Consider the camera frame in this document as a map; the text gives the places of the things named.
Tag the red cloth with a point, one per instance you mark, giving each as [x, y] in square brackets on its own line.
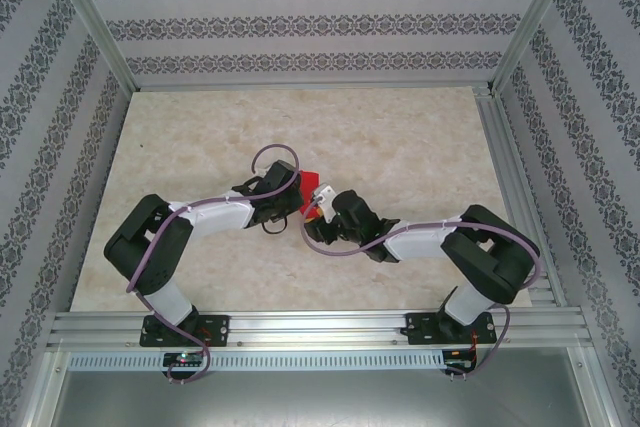
[310, 180]

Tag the thin aluminium frame bar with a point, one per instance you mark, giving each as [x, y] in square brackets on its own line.
[310, 85]

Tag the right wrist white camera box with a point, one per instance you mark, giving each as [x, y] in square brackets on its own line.
[325, 197]

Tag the aluminium frame post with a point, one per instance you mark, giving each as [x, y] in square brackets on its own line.
[537, 17]
[93, 17]

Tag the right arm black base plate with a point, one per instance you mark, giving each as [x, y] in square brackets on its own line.
[422, 329]

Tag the long aluminium mounting rail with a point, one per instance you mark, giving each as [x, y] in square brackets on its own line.
[320, 322]

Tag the short aluminium frame bar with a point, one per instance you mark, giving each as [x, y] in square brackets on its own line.
[45, 392]
[597, 392]

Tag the grey sheet metal shelf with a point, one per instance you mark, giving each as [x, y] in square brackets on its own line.
[320, 402]

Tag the aluminium side rail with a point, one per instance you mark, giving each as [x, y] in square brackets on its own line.
[502, 147]

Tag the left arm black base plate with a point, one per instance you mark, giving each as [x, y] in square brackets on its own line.
[220, 329]

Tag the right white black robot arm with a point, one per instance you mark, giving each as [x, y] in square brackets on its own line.
[490, 257]

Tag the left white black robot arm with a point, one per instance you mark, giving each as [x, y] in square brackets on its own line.
[145, 257]

